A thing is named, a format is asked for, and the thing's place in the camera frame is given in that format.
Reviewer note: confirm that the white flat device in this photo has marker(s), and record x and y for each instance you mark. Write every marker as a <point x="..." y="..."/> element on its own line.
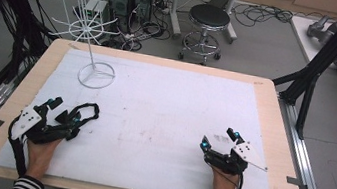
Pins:
<point x="96" y="6"/>

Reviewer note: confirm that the black metal frame stand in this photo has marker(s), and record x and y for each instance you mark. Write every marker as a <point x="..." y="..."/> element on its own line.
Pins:
<point x="328" y="51"/>

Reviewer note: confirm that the black looped band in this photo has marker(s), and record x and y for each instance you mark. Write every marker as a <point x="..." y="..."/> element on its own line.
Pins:
<point x="96" y="112"/>

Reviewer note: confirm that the person's left hand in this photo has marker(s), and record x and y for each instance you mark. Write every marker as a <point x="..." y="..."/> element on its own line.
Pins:
<point x="41" y="156"/>

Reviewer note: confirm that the white desk legs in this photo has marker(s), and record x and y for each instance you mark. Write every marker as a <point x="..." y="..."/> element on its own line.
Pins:
<point x="177" y="11"/>

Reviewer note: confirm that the white foam mat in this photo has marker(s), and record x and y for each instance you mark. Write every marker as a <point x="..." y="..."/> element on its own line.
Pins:
<point x="154" y="106"/>

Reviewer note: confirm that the person's right hand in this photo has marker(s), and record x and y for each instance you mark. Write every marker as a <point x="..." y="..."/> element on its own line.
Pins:
<point x="222" y="187"/>

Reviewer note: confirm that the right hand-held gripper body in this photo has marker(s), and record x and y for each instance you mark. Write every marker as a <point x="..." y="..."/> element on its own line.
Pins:
<point x="231" y="159"/>

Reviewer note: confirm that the black round stool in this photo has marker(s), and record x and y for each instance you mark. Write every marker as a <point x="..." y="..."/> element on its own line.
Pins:
<point x="209" y="16"/>

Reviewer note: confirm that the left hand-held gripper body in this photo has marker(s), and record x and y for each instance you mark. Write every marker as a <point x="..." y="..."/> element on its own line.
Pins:
<point x="27" y="120"/>

